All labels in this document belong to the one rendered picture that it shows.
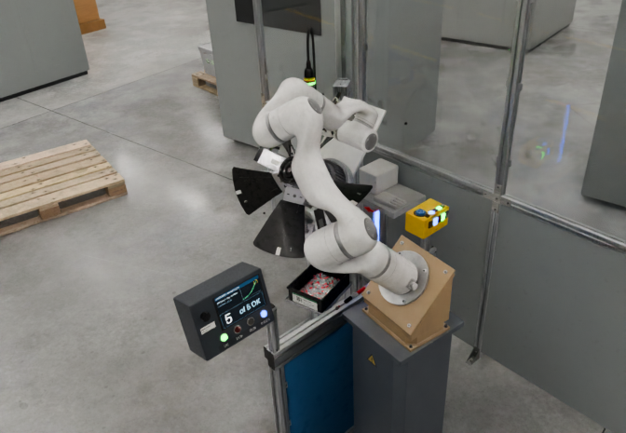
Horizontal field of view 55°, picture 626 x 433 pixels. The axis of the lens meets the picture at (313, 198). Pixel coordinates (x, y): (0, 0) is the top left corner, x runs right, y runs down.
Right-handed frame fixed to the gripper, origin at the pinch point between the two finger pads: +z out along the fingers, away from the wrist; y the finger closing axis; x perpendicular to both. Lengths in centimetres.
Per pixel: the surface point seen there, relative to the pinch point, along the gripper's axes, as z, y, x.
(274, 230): 4.3, -19.4, -45.5
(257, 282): -40, -60, -24
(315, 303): -27, -26, -61
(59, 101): 516, 67, -150
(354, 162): 2.8, 26.4, -30.4
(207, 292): -37, -76, -21
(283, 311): 56, 20, -147
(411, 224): -35, 21, -44
